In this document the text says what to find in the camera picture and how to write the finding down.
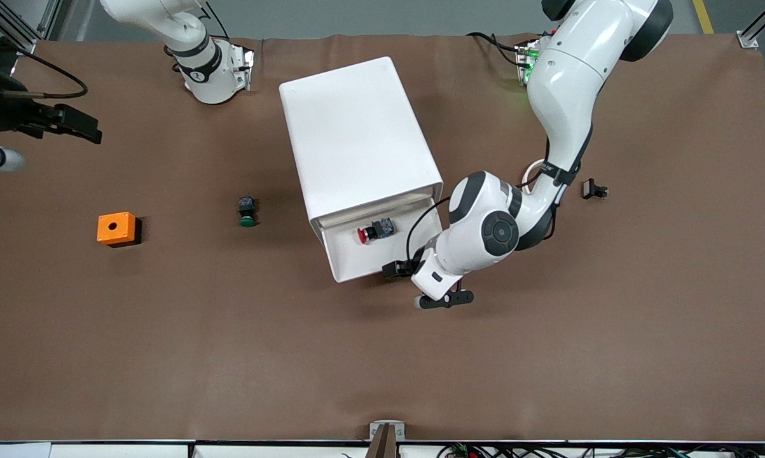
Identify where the white drawer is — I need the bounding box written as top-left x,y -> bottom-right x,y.
319,194 -> 445,284

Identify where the red mushroom push button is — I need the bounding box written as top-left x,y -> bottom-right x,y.
357,218 -> 395,244

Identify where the white drawer cabinet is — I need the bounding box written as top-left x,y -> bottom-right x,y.
279,56 -> 445,233

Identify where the brown table cover sheet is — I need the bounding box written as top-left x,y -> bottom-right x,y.
0,32 -> 765,443

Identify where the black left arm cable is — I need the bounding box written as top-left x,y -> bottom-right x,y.
406,172 -> 558,263

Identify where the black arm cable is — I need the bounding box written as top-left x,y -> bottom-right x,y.
406,172 -> 558,263
1,50 -> 89,101

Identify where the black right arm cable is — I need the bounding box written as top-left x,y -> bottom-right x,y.
1,50 -> 89,101

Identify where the aluminium frame profile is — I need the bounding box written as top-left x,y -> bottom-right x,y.
0,0 -> 62,57
736,0 -> 765,49

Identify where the orange button enclosure box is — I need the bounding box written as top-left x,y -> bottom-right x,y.
97,211 -> 143,249

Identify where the white curved plastic ring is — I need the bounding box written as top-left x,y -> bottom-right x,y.
520,159 -> 548,191

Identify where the metal bracket with post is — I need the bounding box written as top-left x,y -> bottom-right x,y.
366,420 -> 407,458

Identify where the black base cable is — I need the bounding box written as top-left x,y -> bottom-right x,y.
466,32 -> 524,68
198,0 -> 231,40

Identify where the bundle of coloured cables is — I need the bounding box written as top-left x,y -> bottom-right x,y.
436,442 -> 694,458

